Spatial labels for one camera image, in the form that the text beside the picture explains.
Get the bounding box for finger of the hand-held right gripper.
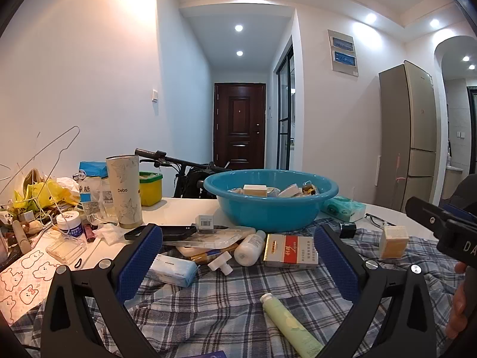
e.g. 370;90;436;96
440;202;477;225
405;196;454;240

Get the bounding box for light green tube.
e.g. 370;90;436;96
259;293;324;358

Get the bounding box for grey wall panel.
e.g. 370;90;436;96
327;29;360;78

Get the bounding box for black phone case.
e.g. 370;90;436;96
124;224;197;242

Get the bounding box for yellow plastic bag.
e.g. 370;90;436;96
13;179;81;210

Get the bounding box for person's right hand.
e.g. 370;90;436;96
445;262;477;341

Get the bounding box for beige refrigerator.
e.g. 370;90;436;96
378;60;438;213

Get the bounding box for yellow container with green rim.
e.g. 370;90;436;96
139;172;164;207

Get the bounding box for white plastic bottle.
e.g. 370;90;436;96
233;230;267;268

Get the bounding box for gold tube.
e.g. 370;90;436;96
189;250;239;266

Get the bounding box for black bicycle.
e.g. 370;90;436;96
134;148;232;199

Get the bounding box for white cotton pad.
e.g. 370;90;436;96
95;224;126;246

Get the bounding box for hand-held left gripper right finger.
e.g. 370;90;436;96
313;225;437;358

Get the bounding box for person's dark clothing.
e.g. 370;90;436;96
442;173;477;209

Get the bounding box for clear plastic box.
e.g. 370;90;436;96
46;236;87;264

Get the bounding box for bear sticker sheet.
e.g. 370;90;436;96
0;248;72;325

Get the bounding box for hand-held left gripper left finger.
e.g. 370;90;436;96
40;223;165;358

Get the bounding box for black eyeglasses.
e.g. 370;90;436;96
364;212;396;228

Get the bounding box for white plastic cap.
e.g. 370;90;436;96
207;251;234;277

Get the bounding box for wire hanger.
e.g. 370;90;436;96
0;125;81;217

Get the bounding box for brown entrance door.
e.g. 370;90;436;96
213;83;267;171

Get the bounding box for blue white sugar bag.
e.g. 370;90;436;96
78;161;109;226

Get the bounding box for white blue wipes pack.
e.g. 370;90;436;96
148;254;199;288

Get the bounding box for plaid cloth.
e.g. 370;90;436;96
10;216;472;358

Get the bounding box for black framed glass door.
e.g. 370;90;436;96
275;36;299;171

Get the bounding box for mint green tissue pack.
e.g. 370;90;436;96
321;196;368;222

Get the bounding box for clear plastic case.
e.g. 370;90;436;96
164;226;258;258

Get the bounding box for blue plastic basin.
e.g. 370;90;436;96
203;169;339;233

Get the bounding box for black bag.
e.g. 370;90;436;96
182;164;224;199

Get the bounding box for red white cigarette carton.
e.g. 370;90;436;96
263;233;320;269

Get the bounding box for white jar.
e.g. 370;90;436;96
56;211;83;238

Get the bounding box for white vanity cabinet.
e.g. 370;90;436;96
445;166;464;196

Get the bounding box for yellow white box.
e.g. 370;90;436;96
379;226;409;260

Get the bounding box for cream floral tumbler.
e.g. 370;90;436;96
106;155;144;229

